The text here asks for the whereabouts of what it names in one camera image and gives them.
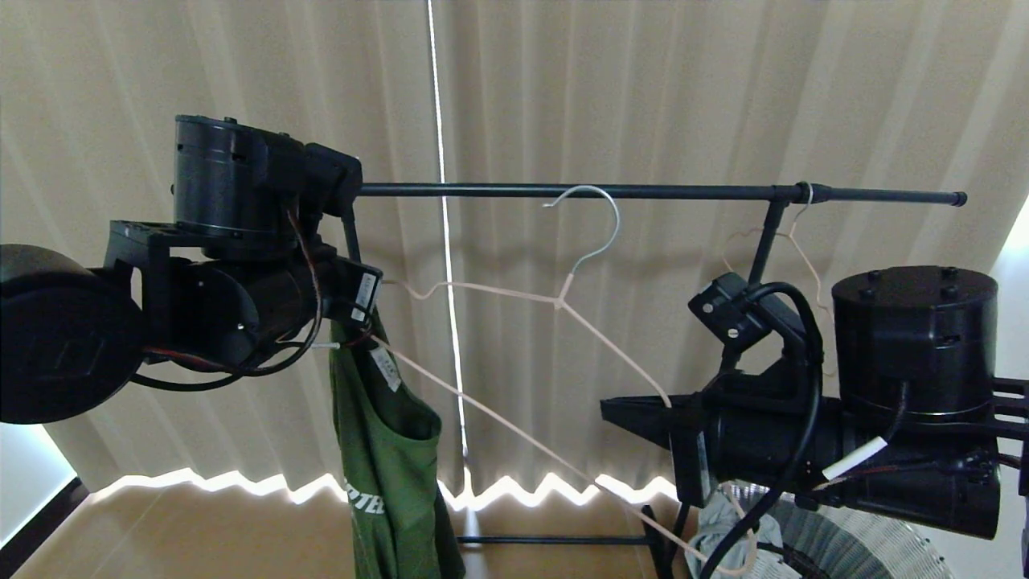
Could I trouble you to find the green sleeveless shirt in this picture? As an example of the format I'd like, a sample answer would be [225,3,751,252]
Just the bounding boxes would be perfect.
[329,316,468,579]

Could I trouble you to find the pale grey garment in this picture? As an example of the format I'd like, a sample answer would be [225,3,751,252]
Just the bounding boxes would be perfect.
[687,489,786,579]

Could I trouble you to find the pink clothes hanger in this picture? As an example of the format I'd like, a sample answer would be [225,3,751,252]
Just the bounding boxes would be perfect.
[371,184,761,577]
[720,188,834,324]

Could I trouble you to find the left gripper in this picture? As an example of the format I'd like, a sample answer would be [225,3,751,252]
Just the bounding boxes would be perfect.
[165,255,384,373]

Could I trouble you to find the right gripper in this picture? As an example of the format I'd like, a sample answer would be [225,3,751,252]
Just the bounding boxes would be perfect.
[670,360,1003,541]

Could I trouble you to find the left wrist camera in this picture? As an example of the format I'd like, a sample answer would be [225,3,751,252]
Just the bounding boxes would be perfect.
[303,142,365,219]

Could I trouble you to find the black clothes rack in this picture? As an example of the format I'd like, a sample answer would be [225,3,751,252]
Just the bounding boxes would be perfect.
[341,183,969,579]

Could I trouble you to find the white laundry basket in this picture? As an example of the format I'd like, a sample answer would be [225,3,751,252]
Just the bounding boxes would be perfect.
[690,481,957,579]

